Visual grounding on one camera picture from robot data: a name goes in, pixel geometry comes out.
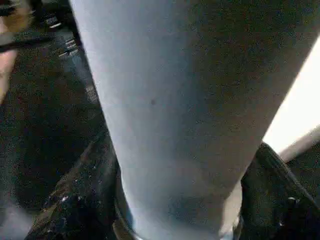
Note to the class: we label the white plastic table leg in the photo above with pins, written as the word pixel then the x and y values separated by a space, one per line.
pixel 187 112

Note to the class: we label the black work mat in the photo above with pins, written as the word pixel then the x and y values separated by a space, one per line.
pixel 50 112

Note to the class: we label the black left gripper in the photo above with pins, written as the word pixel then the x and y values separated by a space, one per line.
pixel 57 25

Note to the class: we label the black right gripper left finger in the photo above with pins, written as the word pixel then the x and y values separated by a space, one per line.
pixel 82 195

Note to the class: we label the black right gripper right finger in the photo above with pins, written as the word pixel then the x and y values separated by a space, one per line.
pixel 277 200

